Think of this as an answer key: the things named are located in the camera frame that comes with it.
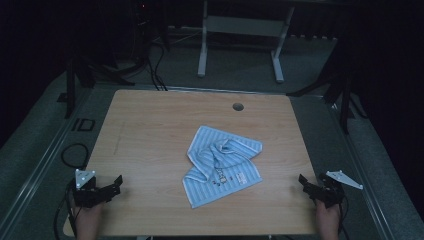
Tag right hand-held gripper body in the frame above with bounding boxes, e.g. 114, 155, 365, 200
313, 169, 364, 210

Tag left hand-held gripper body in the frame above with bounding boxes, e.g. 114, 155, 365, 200
68, 168, 114, 209

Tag blue striped towel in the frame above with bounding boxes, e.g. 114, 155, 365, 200
181, 125, 264, 210

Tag person's left hand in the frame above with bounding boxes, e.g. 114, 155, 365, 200
73, 201, 104, 229

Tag person's right hand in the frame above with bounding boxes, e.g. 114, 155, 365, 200
314, 199, 342, 229

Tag black metal stand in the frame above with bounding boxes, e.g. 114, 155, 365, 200
285, 66, 368, 135
64, 56, 136, 120

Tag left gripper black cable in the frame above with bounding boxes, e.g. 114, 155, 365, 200
65, 181, 80, 239

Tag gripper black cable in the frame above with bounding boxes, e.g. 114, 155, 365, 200
65, 181, 80, 239
337, 195, 352, 240

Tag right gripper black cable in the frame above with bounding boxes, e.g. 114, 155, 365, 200
337, 195, 352, 240

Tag black looped floor cable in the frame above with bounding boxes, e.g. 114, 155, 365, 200
53, 143, 90, 240

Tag black hanging cables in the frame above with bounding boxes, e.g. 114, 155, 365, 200
145, 42, 169, 92

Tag white metal desk frame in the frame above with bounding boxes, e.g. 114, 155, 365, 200
197, 0, 296, 84

